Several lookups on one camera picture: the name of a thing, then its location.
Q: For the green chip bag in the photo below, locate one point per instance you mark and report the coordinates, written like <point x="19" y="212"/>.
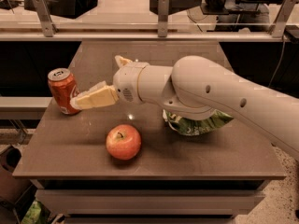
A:
<point x="190" y="127"/>

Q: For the middle metal rail bracket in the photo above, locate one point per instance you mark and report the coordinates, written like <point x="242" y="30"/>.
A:
<point x="163" y="9"/>

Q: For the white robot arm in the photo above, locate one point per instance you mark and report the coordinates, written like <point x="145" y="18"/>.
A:
<point x="194" y="88"/>

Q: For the left metal rail bracket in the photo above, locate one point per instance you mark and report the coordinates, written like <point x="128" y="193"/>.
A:
<point x="47" y="25"/>

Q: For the green bag under table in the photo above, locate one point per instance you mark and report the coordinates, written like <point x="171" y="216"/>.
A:
<point x="35" y="214"/>

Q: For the metal rail bracket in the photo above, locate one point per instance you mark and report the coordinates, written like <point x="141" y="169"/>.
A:
<point x="279" y="24"/>
<point x="163" y="9"/>
<point x="47" y="25"/>

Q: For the red coke can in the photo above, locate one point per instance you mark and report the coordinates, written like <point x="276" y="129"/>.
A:
<point x="63" y="87"/>

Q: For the right metal rail bracket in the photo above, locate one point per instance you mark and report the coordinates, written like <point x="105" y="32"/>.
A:
<point x="279" y="24"/>

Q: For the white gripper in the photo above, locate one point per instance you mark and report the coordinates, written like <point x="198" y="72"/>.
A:
<point x="126" y="80"/>

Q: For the person seated in background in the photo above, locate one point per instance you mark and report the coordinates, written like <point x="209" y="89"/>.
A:
<point x="251" y="14"/>

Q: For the red apple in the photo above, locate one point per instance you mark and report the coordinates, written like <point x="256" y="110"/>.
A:
<point x="123" y="142"/>

